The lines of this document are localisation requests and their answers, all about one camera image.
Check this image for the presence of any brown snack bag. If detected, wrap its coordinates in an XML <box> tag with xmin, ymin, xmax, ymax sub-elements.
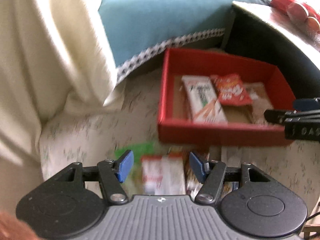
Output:
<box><xmin>184</xmin><ymin>151</ymin><xmax>210</xmax><ymax>200</ymax></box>

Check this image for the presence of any green bamboo shoot packet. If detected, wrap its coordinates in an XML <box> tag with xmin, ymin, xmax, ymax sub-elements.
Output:
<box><xmin>114</xmin><ymin>141</ymin><xmax>162</xmax><ymax>197</ymax></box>

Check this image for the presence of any red snack bag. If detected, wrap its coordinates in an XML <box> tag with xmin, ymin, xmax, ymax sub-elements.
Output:
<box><xmin>210</xmin><ymin>74</ymin><xmax>253</xmax><ymax>107</ymax></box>

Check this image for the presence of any white long snack packet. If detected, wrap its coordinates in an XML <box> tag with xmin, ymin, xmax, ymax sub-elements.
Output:
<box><xmin>182</xmin><ymin>75</ymin><xmax>227</xmax><ymax>124</ymax></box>

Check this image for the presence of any white red snack packet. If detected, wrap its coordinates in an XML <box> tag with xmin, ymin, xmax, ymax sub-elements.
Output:
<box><xmin>140</xmin><ymin>153</ymin><xmax>186</xmax><ymax>196</ymax></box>

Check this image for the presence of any left hand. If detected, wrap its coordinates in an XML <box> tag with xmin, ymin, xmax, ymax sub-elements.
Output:
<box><xmin>0</xmin><ymin>211</ymin><xmax>39</xmax><ymax>240</ymax></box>

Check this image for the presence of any red cardboard box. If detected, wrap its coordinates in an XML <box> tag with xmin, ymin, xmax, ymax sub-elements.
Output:
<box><xmin>157</xmin><ymin>48</ymin><xmax>295</xmax><ymax>147</ymax></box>

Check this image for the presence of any dark coffee table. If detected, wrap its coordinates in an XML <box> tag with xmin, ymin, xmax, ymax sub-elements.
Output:
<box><xmin>222</xmin><ymin>1</ymin><xmax>319</xmax><ymax>99</ymax></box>

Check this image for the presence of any red plastic bag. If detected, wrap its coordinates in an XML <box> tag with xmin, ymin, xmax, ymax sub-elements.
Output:
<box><xmin>271</xmin><ymin>0</ymin><xmax>319</xmax><ymax>37</ymax></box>

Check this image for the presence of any cream white blanket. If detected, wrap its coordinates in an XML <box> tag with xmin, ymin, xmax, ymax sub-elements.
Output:
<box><xmin>0</xmin><ymin>0</ymin><xmax>127</xmax><ymax>167</ymax></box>

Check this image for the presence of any teal sofa cover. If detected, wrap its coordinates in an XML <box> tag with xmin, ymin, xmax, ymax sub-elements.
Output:
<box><xmin>99</xmin><ymin>0</ymin><xmax>270</xmax><ymax>82</ymax></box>

